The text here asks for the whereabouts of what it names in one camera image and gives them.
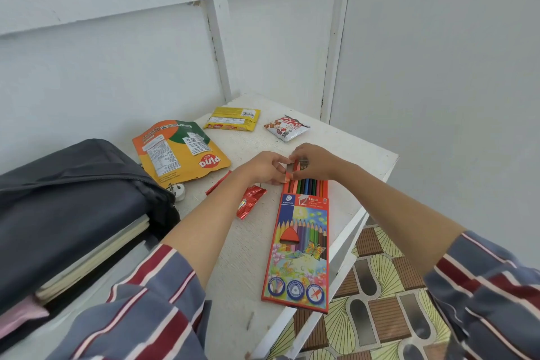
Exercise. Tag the person's right hand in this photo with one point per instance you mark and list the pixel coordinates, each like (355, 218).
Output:
(320, 161)

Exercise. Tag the person's left hand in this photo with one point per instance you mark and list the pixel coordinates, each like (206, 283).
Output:
(259, 167)

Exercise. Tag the person's right fingers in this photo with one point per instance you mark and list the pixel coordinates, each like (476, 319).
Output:
(298, 157)

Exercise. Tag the person's left fingers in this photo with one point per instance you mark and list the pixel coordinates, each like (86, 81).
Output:
(280, 165)

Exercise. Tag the red coloured pencil box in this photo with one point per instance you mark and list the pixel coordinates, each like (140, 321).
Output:
(299, 254)

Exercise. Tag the person's left forearm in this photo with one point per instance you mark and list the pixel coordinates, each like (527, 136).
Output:
(202, 224)

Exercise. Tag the person's right forearm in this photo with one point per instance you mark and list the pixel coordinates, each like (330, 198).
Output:
(392, 216)

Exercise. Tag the row of coloured pencils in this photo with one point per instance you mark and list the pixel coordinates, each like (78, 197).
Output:
(307, 186)

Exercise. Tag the white red snack packet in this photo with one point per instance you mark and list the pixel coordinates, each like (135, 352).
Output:
(287, 127)

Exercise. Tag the red foil candy wrapper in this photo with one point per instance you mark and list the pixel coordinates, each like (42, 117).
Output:
(249, 201)

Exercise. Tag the thin red stick packet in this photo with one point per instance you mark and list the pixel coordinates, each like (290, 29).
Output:
(218, 182)

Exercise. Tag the yellow snack packet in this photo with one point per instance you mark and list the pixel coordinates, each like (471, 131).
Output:
(232, 118)

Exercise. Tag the orange green snack pouch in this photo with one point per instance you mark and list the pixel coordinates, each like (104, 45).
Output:
(177, 153)

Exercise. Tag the white plug adapter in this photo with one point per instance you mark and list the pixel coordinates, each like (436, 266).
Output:
(178, 192)

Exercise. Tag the striped left shirt sleeve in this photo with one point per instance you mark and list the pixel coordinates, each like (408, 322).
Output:
(143, 313)

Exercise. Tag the striped shirt sleeve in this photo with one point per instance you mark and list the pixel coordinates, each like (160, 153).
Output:
(143, 313)
(489, 300)

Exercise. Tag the beige notebook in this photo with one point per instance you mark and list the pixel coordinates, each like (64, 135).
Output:
(97, 258)

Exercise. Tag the dark grey backpack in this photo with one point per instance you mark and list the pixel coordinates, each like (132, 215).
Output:
(71, 208)

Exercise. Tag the striped right shirt sleeve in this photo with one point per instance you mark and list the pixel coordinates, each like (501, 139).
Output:
(489, 300)

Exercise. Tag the pink folder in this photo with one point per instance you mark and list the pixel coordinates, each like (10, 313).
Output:
(21, 315)

